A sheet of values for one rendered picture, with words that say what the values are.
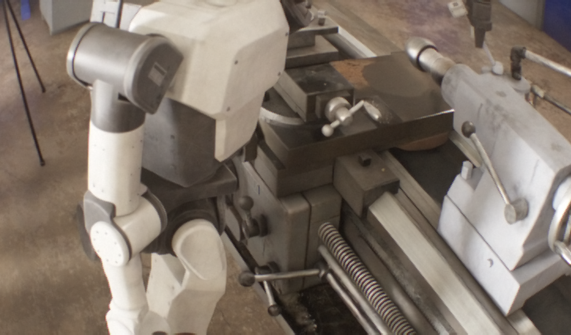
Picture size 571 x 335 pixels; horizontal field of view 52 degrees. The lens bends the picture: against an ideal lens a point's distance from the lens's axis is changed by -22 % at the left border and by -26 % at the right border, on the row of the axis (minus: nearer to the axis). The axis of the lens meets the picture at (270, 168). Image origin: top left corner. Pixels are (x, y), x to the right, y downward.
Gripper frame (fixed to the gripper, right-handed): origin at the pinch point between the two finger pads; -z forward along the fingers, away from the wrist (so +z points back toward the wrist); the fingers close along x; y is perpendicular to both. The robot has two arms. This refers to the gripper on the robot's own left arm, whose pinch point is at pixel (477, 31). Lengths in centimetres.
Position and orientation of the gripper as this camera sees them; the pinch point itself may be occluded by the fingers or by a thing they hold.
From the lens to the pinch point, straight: 152.4
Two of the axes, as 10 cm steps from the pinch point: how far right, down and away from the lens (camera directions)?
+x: 1.1, -5.9, 8.0
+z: 0.2, -8.0, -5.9
